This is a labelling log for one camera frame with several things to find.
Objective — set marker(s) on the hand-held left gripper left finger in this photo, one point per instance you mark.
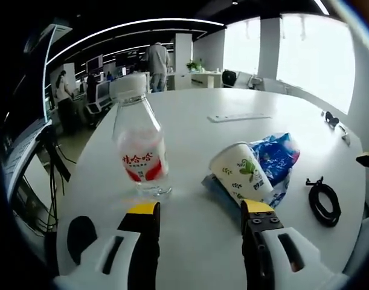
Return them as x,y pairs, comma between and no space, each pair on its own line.
145,241

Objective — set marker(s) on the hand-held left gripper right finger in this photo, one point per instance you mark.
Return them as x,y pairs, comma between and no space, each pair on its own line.
259,247

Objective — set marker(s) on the white and blue bag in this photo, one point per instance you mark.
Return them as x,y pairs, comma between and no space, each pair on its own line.
219,188

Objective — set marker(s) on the white paper cup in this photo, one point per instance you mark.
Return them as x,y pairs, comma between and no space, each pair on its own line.
241,169

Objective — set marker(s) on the blue plastic packet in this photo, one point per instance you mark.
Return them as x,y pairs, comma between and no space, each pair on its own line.
277,154

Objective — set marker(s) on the clear plastic bottle red label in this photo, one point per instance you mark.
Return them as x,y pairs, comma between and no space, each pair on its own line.
139,142

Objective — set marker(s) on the small white device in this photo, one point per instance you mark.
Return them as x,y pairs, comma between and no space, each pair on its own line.
345,134

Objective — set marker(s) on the black headset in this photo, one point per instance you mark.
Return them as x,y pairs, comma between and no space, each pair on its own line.
331,119

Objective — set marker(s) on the white table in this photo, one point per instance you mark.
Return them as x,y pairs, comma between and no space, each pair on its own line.
187,136

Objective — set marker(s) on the white inset socket panel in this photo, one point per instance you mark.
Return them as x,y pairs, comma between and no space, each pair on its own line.
238,117

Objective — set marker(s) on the black office chair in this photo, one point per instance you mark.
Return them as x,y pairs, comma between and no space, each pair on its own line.
229,78

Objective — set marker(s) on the green potted plant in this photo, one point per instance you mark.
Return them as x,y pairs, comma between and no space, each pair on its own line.
194,65

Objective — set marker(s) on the long ceiling light strip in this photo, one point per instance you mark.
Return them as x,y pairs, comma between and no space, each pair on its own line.
127,27

